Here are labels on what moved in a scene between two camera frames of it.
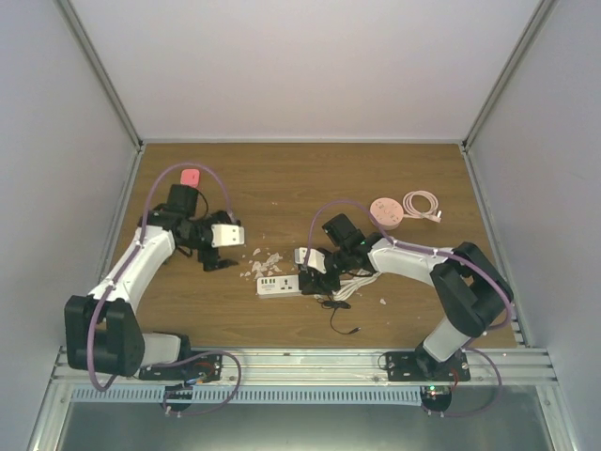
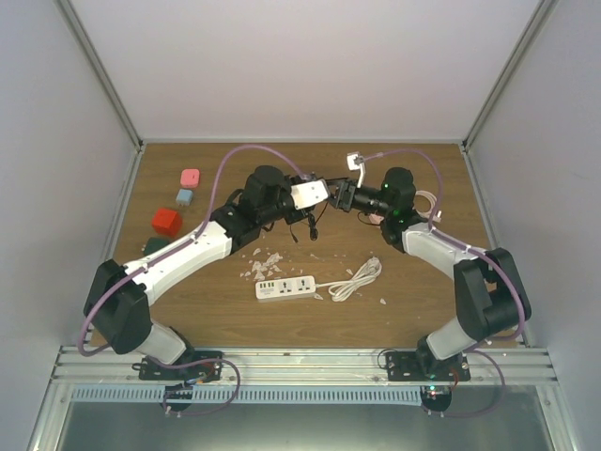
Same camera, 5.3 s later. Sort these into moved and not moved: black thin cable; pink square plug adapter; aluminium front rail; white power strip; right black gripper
Moved: black thin cable; right black gripper
Not moved: white power strip; aluminium front rail; pink square plug adapter
